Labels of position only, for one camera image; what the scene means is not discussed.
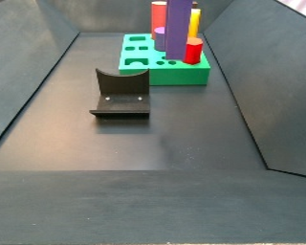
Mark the purple arch block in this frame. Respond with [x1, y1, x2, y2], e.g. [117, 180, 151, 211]
[165, 0, 193, 60]

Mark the black curved holder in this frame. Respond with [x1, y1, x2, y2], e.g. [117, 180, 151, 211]
[89, 69, 150, 117]

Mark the brown rectangular peg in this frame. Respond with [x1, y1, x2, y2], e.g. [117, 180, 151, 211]
[191, 1, 198, 9]

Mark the purple cylinder peg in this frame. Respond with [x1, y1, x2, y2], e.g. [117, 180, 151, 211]
[154, 27, 166, 52]

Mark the green shape sorter board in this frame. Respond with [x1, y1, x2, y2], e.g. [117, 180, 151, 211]
[118, 33, 210, 86]

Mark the yellow star peg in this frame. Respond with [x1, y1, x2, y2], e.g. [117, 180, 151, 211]
[187, 9, 201, 37]

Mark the red cylinder peg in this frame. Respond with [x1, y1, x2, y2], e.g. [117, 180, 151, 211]
[150, 1, 167, 38]

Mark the red hexagonal peg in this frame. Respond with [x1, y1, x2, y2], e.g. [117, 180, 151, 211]
[183, 37, 202, 65]

